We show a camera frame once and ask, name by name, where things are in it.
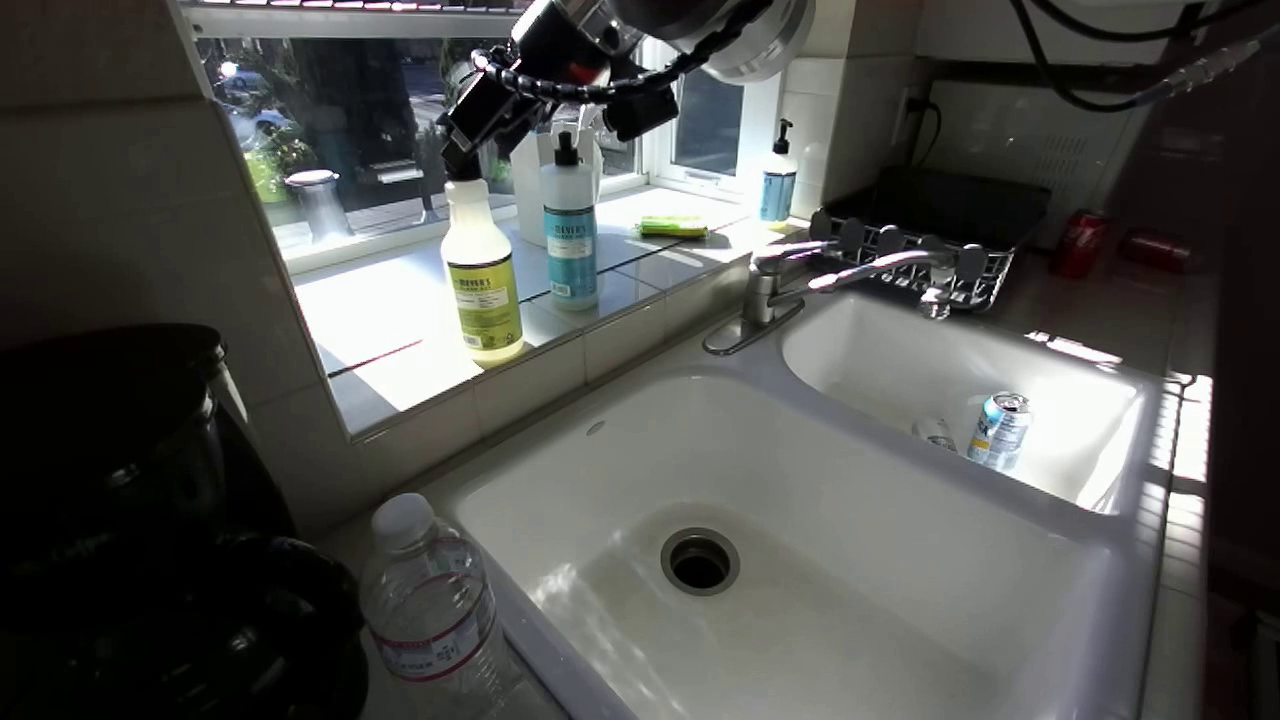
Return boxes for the white double sink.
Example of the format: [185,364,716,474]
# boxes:
[428,288,1189,720]

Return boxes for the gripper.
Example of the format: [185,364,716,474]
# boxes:
[438,0,643,183]

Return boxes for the yellow spray bottle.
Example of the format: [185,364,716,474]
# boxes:
[442,152,525,367]

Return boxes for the black coffee maker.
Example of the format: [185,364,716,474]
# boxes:
[0,322,370,720]

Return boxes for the red can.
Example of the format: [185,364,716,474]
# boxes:
[1118,229,1193,273]
[1048,209,1112,280]

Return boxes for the blue and white can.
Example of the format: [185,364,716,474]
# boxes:
[966,391,1033,472]

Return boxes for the wall socket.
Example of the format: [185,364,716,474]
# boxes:
[893,88,928,148]

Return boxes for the chrome tap lever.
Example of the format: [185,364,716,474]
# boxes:
[751,240,839,277]

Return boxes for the black cable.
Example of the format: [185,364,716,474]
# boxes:
[905,96,944,173]

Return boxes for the pump soap dispenser bottle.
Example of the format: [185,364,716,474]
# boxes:
[759,118,799,227]

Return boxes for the window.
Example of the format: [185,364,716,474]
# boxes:
[180,0,783,273]

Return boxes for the blue soap bottle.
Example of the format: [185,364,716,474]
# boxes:
[540,130,601,312]

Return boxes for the dish rack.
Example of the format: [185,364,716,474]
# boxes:
[808,164,1053,312]

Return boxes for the metal canister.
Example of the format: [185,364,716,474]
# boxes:
[284,168,354,244]

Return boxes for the clear plastic water bottle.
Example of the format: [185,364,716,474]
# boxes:
[359,492,525,720]

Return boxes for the chrome tap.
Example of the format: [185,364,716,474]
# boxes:
[702,240,957,357]

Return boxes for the white plastic bottle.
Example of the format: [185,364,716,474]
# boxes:
[509,128,605,248]

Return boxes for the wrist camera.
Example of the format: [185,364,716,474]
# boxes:
[604,84,683,143]

